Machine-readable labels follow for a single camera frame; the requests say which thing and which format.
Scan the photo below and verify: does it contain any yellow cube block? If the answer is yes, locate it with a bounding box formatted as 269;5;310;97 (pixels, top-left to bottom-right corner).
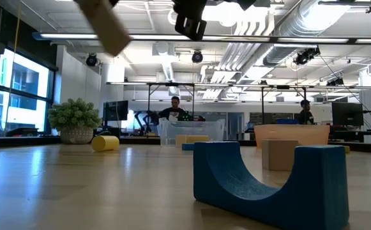
175;134;188;148

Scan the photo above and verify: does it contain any black ceiling track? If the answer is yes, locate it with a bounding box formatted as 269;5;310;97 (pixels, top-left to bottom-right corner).
317;0;371;14

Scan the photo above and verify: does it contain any yellow cylinder block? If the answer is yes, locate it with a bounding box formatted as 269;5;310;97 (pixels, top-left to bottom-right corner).
91;135;121;153

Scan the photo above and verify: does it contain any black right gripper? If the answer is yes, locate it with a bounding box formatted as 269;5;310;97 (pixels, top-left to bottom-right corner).
172;0;208;20

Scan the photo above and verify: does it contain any person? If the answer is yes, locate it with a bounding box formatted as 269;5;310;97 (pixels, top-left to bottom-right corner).
158;95;188;121
298;99;315;125

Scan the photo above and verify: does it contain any black computer monitor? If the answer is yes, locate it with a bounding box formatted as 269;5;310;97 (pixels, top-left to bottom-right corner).
331;102;365;127
103;100;130;130

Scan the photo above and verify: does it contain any white ventilation duct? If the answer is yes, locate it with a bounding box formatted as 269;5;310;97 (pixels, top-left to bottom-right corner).
152;40;182;96

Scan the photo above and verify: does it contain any black overhead light bar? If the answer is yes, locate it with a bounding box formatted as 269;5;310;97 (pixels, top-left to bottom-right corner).
31;31;371;45

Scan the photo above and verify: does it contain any green plant in white pot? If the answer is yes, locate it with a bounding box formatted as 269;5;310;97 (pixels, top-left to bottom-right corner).
47;97;103;145

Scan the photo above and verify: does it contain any black workstation rig frame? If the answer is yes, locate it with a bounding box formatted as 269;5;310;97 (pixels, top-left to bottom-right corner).
146;82;196;122
261;84;308;125

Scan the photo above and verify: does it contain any black low bench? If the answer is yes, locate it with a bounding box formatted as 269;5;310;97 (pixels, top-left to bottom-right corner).
5;126;40;137

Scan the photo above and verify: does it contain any white ceiling conduit bundle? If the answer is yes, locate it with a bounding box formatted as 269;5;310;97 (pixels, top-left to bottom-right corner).
201;19;275;100

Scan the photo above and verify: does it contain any long wooden plank block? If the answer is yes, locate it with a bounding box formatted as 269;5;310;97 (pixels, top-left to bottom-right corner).
74;0;132;58

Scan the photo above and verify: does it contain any large glass window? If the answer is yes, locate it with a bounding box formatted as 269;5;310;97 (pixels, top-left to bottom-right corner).
0;47;57;137

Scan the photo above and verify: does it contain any clear plastic bin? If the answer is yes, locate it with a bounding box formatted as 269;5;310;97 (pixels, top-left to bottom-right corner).
157;118;226;148

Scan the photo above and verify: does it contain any wooden cube block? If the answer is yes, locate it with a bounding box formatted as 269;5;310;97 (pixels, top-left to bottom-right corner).
261;139;299;172

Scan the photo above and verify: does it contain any black desk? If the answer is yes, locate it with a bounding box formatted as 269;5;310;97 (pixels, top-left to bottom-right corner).
327;125;371;143

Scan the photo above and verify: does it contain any orange plastic bin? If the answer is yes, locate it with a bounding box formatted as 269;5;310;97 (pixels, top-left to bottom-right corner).
254;124;331;150

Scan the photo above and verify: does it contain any long yellow block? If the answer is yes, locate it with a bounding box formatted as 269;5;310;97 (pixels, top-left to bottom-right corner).
186;135;211;144

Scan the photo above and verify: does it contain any black round spotlight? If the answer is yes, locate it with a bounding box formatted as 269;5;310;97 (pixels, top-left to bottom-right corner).
191;49;204;64
85;53;99;68

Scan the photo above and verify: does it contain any black aluminium table frame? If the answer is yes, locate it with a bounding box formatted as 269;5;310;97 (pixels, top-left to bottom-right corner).
0;135;371;155

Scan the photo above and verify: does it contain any black spotlight cluster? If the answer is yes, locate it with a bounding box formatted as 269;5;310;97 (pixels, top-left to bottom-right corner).
292;46;322;66
325;76;345;88

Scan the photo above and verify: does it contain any blue arch block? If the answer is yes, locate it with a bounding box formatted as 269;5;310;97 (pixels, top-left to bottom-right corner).
193;141;350;230

